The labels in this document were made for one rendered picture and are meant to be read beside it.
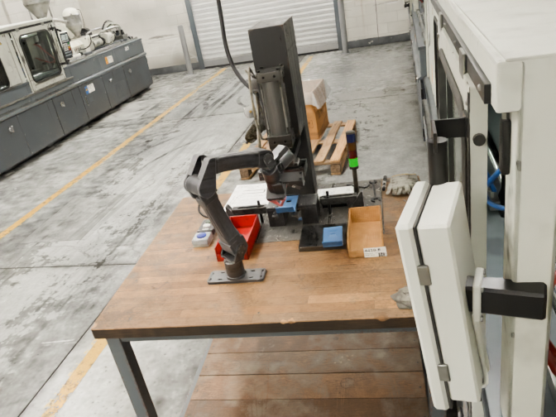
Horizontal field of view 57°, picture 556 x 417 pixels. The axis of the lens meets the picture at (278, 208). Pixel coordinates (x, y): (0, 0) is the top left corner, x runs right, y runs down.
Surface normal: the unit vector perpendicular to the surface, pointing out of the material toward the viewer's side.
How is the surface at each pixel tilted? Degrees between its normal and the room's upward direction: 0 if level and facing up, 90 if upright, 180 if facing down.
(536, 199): 90
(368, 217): 90
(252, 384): 0
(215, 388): 0
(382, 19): 90
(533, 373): 90
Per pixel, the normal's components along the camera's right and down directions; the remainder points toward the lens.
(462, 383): -0.40, 0.46
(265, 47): -0.14, 0.45
